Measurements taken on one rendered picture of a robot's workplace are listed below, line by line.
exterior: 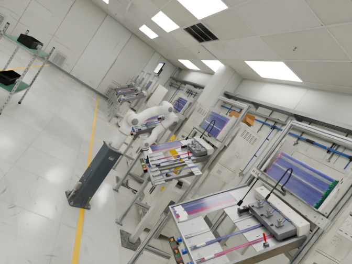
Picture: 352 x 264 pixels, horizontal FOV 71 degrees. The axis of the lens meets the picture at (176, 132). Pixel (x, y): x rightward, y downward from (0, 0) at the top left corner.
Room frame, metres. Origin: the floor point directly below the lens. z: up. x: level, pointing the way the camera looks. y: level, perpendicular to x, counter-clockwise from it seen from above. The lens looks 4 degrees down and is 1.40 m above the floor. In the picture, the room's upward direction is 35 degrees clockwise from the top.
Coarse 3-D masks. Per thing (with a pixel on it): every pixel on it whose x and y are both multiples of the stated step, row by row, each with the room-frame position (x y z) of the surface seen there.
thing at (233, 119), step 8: (240, 104) 2.98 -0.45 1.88; (208, 112) 3.36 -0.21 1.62; (216, 112) 3.42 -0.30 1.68; (232, 120) 2.82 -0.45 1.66; (224, 128) 2.81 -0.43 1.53; (224, 136) 2.84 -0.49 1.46; (232, 136) 2.87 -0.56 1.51; (136, 176) 3.37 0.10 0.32; (168, 176) 3.09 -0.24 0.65; (176, 184) 2.97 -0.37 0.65; (144, 208) 2.69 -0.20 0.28; (120, 224) 2.63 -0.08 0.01
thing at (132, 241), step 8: (168, 184) 2.45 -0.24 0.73; (168, 192) 2.45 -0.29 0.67; (160, 200) 2.44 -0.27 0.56; (152, 208) 2.43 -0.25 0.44; (144, 216) 2.48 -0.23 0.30; (152, 216) 2.45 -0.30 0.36; (144, 224) 2.44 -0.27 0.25; (120, 232) 2.49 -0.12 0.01; (136, 232) 2.43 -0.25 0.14; (128, 240) 2.45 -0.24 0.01; (136, 240) 2.53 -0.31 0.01; (128, 248) 2.34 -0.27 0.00; (136, 248) 2.41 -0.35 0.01
